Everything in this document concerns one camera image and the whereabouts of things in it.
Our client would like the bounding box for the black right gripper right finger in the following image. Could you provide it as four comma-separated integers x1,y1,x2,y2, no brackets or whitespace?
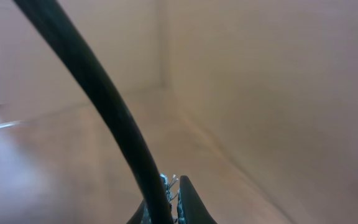
177,175,217,224

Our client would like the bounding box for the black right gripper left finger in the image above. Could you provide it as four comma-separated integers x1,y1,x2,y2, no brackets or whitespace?
127,173,178,224

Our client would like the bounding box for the thin black split cable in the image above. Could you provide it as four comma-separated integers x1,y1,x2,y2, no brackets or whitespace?
12,0,175,224

